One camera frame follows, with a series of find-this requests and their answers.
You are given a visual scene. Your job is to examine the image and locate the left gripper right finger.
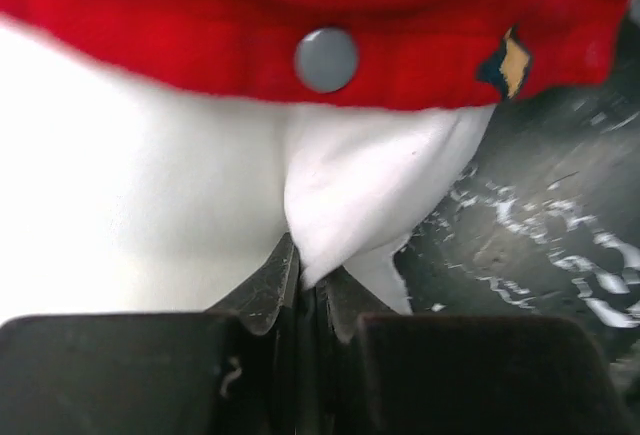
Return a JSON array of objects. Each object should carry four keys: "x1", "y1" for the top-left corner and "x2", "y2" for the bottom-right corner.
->
[{"x1": 305, "y1": 272, "x2": 633, "y2": 434}]

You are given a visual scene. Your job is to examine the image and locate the white pillow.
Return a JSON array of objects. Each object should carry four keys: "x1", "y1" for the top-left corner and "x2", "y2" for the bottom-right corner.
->
[{"x1": 1, "y1": 19, "x2": 494, "y2": 320}]

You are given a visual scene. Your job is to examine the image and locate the red patterned pillowcase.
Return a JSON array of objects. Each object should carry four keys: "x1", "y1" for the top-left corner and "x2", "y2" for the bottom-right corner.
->
[{"x1": 1, "y1": 0, "x2": 629, "y2": 111}]

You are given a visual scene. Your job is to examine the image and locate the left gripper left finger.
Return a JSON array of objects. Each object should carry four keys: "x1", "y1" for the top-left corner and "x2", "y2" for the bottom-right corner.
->
[{"x1": 1, "y1": 236, "x2": 300, "y2": 434}]

